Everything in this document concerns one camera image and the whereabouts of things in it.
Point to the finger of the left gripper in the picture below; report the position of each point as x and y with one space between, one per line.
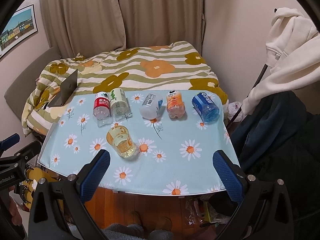
9 142

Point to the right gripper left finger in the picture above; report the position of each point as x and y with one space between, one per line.
46 219

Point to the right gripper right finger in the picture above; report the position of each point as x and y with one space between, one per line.
264 209

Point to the yellow transparent plastic cup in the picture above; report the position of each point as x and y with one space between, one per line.
119 138

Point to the red label bottle cup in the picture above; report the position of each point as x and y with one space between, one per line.
101 108

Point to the green label bottle cup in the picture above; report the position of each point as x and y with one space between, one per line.
119 105

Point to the blue label bottle cup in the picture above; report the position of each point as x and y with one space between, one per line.
205 107

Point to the orange label bottle cup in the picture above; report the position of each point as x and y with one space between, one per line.
175 104

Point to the white label bottle cup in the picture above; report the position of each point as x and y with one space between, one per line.
151 106

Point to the grey bed headboard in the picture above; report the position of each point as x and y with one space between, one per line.
18 92

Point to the dark clothing pile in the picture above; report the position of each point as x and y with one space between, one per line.
280 140

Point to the grey open laptop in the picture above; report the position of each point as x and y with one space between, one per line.
67 88

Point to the daisy print blue tablecloth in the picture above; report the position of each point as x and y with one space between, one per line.
174 156

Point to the beige curtain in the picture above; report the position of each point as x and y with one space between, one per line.
93 26

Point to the white hoodie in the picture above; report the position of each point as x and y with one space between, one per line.
292 53

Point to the striped floral bed quilt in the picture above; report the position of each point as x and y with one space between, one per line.
176 66

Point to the framed wall picture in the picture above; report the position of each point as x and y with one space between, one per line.
20 26

